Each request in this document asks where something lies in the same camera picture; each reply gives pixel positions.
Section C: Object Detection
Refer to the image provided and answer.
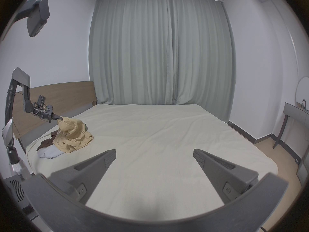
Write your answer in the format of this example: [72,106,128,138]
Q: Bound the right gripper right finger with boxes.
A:
[193,149,259,205]

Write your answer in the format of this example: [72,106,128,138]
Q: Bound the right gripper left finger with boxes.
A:
[49,149,116,204]

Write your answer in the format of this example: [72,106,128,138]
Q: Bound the tan trousers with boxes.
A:
[53,117,94,154]

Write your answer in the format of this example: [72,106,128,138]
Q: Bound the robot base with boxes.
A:
[4,167,40,227]

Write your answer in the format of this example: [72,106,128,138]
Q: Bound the bed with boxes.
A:
[11,81,278,220]

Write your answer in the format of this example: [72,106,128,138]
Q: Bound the brown garment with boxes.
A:
[37,130,60,152]

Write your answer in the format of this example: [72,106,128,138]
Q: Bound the white garment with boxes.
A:
[37,146,65,159]

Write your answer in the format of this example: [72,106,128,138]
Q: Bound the grey small table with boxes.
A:
[273,102,309,159]

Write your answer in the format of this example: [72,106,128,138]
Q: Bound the pale green curtain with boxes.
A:
[87,0,236,124]

